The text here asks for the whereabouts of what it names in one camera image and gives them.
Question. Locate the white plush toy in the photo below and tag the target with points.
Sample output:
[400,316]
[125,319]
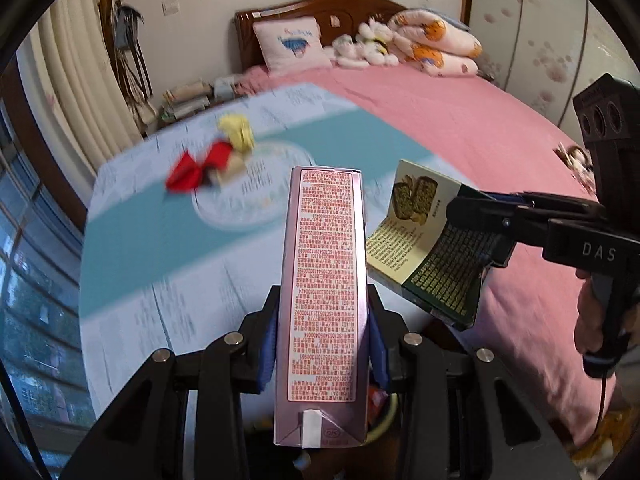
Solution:
[345,53]

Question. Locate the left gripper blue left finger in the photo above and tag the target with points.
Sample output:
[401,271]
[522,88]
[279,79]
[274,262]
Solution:
[238,362]

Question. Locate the pink pillow with whale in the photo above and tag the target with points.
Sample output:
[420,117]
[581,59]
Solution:
[291,46]

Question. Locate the person's right hand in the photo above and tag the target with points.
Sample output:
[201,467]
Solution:
[588,335]

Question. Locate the white round plate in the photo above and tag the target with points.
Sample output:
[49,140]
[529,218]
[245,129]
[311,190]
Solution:
[258,195]

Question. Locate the stack of books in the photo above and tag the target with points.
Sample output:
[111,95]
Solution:
[186,100]

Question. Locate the beige curtain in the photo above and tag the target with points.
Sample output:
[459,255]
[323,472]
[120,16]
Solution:
[79,84]

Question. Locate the dark round trash bin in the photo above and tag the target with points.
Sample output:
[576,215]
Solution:
[382,410]

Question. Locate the wooden coat rack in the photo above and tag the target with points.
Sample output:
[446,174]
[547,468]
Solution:
[130,72]

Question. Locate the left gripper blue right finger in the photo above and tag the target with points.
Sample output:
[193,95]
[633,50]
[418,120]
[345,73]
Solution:
[412,367]

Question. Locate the white wall switch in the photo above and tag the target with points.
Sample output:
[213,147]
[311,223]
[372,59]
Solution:
[170,7]

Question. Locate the dark wooden headboard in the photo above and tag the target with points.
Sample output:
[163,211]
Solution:
[334,17]

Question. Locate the pink bed blanket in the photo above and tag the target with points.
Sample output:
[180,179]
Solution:
[528,310]

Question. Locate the green black booklet box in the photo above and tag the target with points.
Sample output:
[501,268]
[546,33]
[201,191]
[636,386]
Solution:
[421,256]

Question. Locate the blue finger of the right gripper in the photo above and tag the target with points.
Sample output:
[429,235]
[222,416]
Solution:
[519,217]

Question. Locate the floral wardrobe door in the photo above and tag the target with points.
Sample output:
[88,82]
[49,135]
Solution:
[543,52]

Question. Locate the window with metal grille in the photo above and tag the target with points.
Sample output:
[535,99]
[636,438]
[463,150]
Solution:
[42,231]

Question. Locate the grey hanging bag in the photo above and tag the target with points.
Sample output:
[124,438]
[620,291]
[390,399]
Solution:
[126,30]

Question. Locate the yellow paper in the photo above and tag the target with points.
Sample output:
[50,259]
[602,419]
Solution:
[237,129]

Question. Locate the bee plush toy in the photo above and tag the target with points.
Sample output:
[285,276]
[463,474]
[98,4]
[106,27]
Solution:
[375,39]

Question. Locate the red paper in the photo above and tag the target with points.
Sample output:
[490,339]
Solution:
[190,173]

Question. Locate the pink carton box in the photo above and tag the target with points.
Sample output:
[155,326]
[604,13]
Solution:
[322,363]

